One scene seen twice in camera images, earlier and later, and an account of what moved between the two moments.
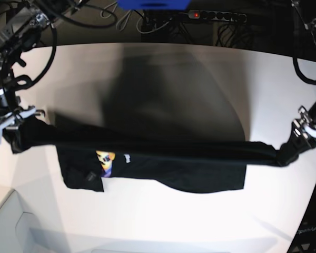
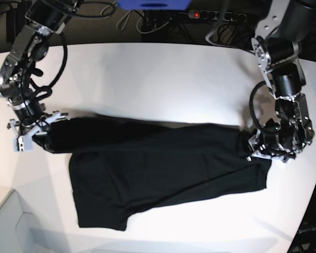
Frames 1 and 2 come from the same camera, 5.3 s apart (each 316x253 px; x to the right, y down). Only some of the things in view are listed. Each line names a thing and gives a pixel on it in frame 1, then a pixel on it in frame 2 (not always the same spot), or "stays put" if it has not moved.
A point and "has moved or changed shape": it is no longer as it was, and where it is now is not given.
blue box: x=154 y=5 stays put
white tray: x=12 y=230 stays put
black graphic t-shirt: x=86 y=155 has moved or changed shape
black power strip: x=217 y=15 stays put
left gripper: x=4 y=115 to x=31 y=120
